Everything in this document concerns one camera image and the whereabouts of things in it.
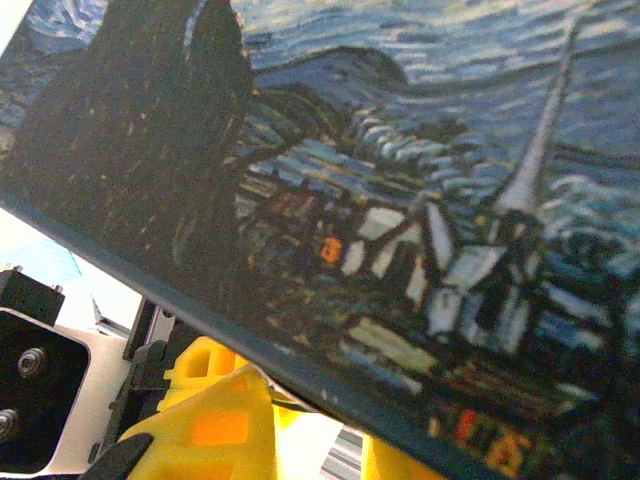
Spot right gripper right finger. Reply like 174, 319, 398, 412
362, 432, 436, 480

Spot starry night print tin box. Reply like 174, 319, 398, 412
0, 0, 640, 480

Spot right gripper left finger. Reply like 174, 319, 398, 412
89, 335, 279, 480

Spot aluminium rail beam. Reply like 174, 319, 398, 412
319, 424, 364, 479

